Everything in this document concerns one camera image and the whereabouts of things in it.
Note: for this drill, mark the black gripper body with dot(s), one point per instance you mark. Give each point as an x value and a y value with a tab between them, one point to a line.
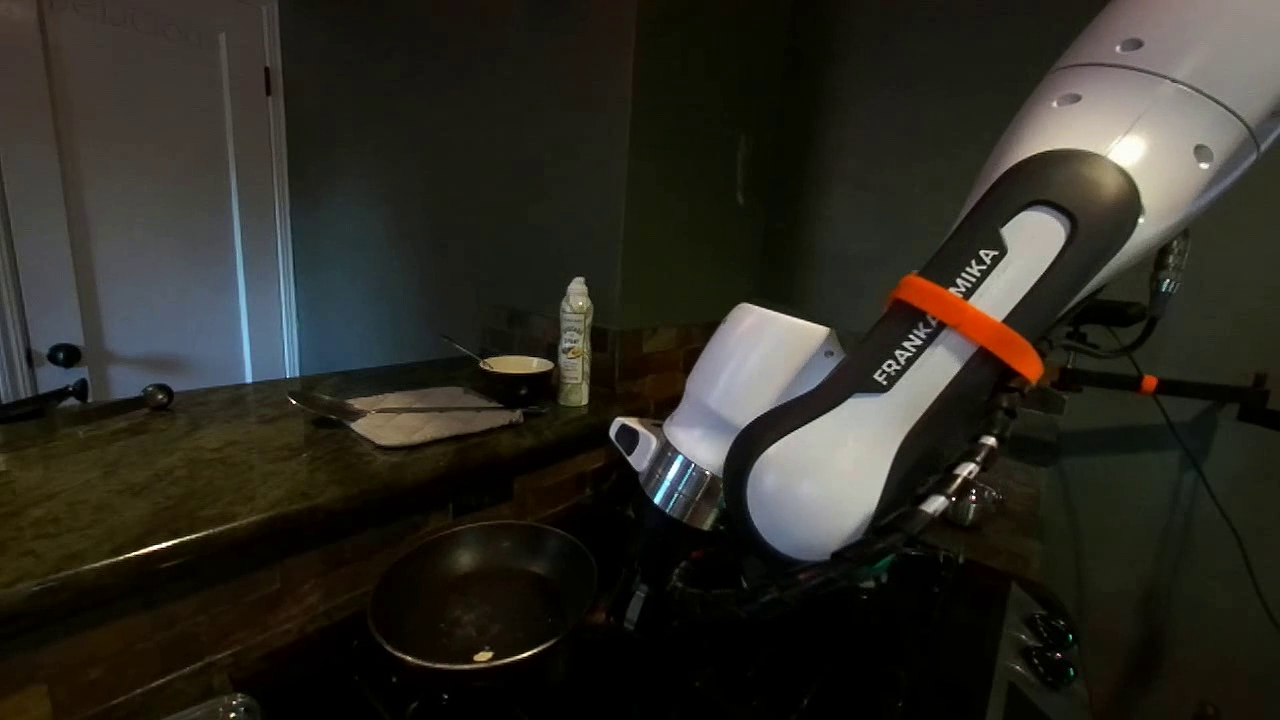
673	581

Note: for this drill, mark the black frying pan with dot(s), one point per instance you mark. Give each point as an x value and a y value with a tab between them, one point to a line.
483	603

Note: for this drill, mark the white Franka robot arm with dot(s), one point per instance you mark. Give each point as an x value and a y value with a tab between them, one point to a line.
933	360

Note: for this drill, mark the black gas stove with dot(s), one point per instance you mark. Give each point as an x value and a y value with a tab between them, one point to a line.
803	653

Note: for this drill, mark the black stove knob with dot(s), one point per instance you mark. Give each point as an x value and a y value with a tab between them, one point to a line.
1050	642

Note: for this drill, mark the white spray bottle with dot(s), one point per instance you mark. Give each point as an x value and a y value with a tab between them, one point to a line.
574	340

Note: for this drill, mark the dark bowl with white contents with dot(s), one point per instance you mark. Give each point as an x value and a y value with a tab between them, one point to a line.
512	374

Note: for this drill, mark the spoon in bowl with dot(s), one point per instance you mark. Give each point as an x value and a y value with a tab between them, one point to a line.
466	355

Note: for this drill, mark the shiny metal shaker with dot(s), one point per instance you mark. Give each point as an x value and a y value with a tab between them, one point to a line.
979	503

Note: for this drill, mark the black knife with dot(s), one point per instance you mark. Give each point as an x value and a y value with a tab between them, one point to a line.
321	407

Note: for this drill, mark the black rod with orange mark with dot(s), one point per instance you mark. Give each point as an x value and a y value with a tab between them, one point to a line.
1207	390

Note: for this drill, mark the white door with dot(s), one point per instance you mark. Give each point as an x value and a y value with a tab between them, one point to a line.
144	184

